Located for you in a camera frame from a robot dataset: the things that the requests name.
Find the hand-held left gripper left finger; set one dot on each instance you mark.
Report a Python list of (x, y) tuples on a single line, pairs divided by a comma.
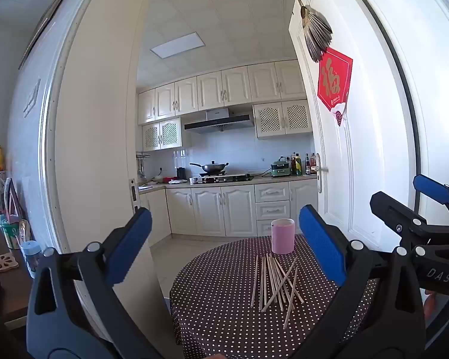
[(131, 248)]

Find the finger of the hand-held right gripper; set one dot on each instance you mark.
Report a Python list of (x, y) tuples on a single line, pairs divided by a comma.
[(432, 189), (393, 209)]

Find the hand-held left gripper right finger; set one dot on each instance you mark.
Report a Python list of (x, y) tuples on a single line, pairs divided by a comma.
[(321, 248)]

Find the pink cup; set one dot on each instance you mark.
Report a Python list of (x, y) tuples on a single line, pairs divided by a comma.
[(282, 237)]

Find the bunch of wooden chopsticks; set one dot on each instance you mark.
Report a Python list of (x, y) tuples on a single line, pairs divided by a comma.
[(278, 288)]

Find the hanging kitchen utensils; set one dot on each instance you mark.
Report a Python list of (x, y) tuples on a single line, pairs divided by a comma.
[(141, 168)]

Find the person's right hand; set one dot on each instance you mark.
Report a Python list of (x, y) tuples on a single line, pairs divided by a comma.
[(430, 306)]

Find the red box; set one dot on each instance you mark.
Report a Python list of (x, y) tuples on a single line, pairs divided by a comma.
[(169, 180)]

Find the red label bottle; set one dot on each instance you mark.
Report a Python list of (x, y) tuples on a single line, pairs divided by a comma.
[(313, 164)]

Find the cream lower cabinets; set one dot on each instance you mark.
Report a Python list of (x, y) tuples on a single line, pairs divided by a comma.
[(209, 209)]

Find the cream cabinets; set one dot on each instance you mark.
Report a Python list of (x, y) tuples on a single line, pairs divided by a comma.
[(209, 209), (209, 89)]

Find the dark sauce bottle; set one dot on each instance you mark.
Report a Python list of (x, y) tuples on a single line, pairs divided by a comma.
[(293, 164)]

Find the green countertop appliance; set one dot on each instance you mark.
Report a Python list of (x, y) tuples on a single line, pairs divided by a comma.
[(281, 169)]

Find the blue lidded bottle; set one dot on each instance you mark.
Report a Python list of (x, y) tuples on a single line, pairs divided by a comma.
[(31, 261)]

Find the polka dot round table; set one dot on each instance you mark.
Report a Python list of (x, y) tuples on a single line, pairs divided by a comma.
[(217, 306)]

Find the black wok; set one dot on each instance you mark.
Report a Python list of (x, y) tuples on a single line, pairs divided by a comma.
[(213, 166)]

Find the white door with latch plate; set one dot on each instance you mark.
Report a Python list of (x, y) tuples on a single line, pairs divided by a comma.
[(93, 138)]

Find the gas stove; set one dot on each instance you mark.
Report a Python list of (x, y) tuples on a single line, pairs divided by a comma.
[(228, 177)]

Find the narrow lattice door cabinet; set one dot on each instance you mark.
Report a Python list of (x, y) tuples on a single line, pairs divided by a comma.
[(162, 134)]

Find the green patterned cup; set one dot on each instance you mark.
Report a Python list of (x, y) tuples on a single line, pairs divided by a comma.
[(10, 233)]

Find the wooden desk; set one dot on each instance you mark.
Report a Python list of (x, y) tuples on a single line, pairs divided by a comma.
[(11, 291)]

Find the wooden carved coaster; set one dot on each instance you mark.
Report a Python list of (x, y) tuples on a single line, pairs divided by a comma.
[(2, 263)]

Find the wide lattice door cabinet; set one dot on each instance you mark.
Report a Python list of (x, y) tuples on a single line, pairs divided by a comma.
[(280, 117)]

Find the red paper door decoration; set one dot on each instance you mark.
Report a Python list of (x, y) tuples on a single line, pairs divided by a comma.
[(335, 78)]

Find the range hood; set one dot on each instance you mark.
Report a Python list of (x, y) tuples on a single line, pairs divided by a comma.
[(217, 122)]

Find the cream upper cabinets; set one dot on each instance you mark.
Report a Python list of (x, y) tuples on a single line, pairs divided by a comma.
[(209, 89)]

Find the grey feather fan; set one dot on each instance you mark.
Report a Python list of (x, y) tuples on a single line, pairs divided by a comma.
[(316, 33)]

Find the ceiling light panel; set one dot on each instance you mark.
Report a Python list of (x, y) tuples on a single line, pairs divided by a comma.
[(176, 46)]

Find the house shaped frame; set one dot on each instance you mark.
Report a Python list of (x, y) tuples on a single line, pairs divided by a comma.
[(14, 202)]

